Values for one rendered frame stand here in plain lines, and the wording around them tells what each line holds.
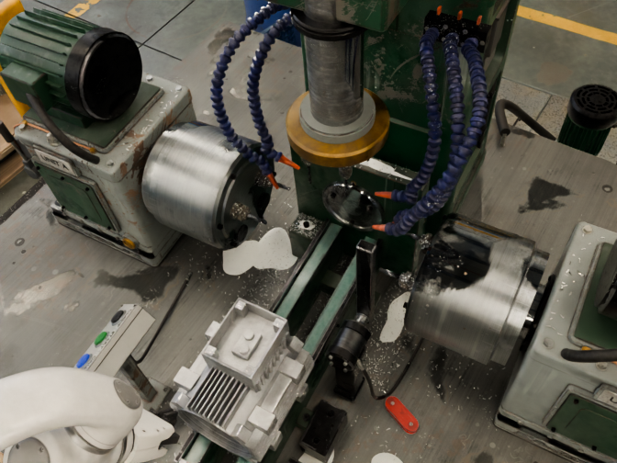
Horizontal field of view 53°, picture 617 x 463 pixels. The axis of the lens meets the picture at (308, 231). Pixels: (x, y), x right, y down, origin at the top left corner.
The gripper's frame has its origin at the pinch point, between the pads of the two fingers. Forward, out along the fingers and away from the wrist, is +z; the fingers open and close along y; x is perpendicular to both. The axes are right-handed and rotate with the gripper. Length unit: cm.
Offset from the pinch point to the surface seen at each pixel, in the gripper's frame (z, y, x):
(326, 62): -10, 7, 62
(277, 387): 9.3, 13.2, 11.0
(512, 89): 146, 16, 119
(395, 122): 28, 10, 66
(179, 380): 4.8, -2.6, 5.3
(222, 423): 2.0, 8.8, 3.4
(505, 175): 75, 31, 72
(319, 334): 30.9, 11.0, 19.1
